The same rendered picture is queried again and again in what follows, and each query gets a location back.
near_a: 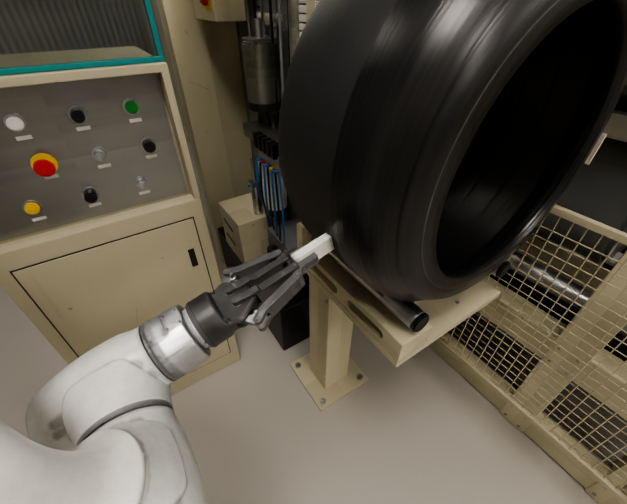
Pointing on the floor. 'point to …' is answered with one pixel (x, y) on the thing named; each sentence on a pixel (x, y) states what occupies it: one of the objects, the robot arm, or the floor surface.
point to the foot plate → (330, 386)
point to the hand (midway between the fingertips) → (313, 252)
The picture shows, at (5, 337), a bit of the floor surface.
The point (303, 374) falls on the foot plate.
